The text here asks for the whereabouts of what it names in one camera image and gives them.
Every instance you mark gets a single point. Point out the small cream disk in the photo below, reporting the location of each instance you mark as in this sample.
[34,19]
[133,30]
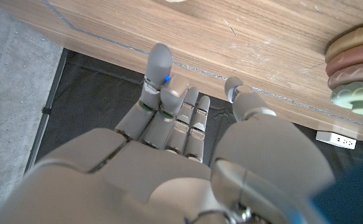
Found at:
[175,1]

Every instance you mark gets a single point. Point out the blue right wrist connector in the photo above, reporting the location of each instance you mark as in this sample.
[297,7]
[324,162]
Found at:
[352,199]

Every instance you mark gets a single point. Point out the coral red disk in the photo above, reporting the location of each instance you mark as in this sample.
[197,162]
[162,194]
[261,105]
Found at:
[354,59]

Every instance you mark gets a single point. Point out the black backdrop stand pole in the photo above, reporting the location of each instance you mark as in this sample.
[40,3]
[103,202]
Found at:
[46,110]

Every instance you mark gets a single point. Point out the green disk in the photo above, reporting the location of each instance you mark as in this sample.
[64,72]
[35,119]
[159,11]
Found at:
[358,98]

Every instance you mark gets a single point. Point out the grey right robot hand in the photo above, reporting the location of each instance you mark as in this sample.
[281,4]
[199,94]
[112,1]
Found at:
[156,180]

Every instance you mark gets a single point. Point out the dusty pink disk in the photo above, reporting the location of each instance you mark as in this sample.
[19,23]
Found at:
[355,76]

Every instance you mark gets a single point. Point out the white power strip box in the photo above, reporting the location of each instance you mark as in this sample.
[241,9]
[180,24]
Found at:
[335,139]

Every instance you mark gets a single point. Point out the black backdrop curtain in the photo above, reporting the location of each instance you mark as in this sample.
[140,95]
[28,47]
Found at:
[91,93]

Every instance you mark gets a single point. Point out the large orange disk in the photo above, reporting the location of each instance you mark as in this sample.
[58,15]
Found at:
[352,40]

